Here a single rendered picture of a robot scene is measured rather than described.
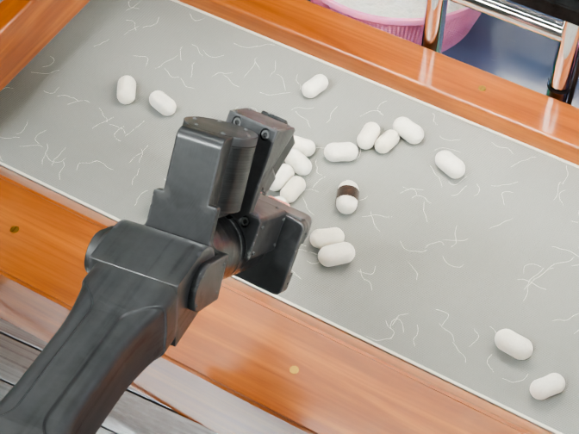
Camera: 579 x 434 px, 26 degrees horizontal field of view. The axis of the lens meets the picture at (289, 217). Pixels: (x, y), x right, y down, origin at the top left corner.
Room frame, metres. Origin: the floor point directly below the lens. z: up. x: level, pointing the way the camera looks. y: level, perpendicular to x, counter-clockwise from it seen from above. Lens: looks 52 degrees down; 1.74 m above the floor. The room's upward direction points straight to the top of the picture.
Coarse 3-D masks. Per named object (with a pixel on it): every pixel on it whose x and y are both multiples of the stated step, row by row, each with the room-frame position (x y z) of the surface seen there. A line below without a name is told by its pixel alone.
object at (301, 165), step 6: (294, 150) 0.84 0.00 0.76; (288, 156) 0.84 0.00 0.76; (294, 156) 0.83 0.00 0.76; (300, 156) 0.83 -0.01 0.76; (288, 162) 0.83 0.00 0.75; (294, 162) 0.83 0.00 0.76; (300, 162) 0.83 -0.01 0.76; (306, 162) 0.83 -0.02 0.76; (294, 168) 0.82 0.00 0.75; (300, 168) 0.82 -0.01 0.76; (306, 168) 0.82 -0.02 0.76; (300, 174) 0.82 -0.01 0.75; (306, 174) 0.82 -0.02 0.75
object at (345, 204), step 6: (348, 180) 0.80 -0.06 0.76; (354, 186) 0.79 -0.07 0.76; (342, 198) 0.78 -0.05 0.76; (348, 198) 0.78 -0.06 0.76; (354, 198) 0.78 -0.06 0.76; (336, 204) 0.78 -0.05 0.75; (342, 204) 0.77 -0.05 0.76; (348, 204) 0.77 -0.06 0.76; (354, 204) 0.77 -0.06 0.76; (342, 210) 0.77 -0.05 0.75; (348, 210) 0.77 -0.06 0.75; (354, 210) 0.77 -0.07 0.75
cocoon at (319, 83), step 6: (312, 78) 0.94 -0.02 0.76; (318, 78) 0.94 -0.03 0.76; (324, 78) 0.94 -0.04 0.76; (306, 84) 0.94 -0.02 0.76; (312, 84) 0.93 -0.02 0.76; (318, 84) 0.94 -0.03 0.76; (324, 84) 0.94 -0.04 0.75; (306, 90) 0.93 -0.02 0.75; (312, 90) 0.93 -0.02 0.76; (318, 90) 0.93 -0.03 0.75; (306, 96) 0.93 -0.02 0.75; (312, 96) 0.93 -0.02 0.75
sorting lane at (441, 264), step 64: (128, 0) 1.09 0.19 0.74; (64, 64) 0.98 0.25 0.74; (128, 64) 0.98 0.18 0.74; (192, 64) 0.98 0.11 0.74; (256, 64) 0.98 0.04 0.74; (320, 64) 0.98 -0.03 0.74; (0, 128) 0.89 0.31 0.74; (64, 128) 0.89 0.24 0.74; (128, 128) 0.89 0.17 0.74; (320, 128) 0.89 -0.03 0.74; (384, 128) 0.89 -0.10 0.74; (448, 128) 0.89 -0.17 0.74; (64, 192) 0.80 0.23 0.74; (128, 192) 0.80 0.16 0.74; (320, 192) 0.80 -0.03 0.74; (384, 192) 0.80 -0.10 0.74; (448, 192) 0.80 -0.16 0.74; (512, 192) 0.80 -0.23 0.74; (576, 192) 0.80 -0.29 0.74; (384, 256) 0.72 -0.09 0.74; (448, 256) 0.72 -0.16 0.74; (512, 256) 0.72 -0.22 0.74; (576, 256) 0.72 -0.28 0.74; (320, 320) 0.65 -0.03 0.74; (384, 320) 0.65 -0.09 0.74; (448, 320) 0.65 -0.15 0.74; (512, 320) 0.65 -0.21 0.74; (576, 320) 0.65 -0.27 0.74; (512, 384) 0.58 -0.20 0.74; (576, 384) 0.58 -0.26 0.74
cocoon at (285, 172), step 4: (284, 164) 0.82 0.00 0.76; (288, 164) 0.82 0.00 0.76; (280, 168) 0.82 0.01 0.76; (284, 168) 0.82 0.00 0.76; (288, 168) 0.82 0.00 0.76; (292, 168) 0.82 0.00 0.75; (280, 172) 0.81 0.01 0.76; (284, 172) 0.81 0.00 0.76; (288, 172) 0.81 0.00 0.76; (292, 172) 0.82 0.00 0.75; (276, 176) 0.81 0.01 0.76; (280, 176) 0.81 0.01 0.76; (284, 176) 0.81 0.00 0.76; (288, 176) 0.81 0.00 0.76; (292, 176) 0.81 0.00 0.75; (276, 180) 0.80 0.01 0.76; (280, 180) 0.80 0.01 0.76; (284, 180) 0.81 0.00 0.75; (288, 180) 0.81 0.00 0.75; (272, 184) 0.80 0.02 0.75; (276, 184) 0.80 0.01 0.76; (280, 184) 0.80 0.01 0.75; (284, 184) 0.80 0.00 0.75; (272, 188) 0.80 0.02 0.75; (276, 188) 0.80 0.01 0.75; (280, 188) 0.80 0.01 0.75
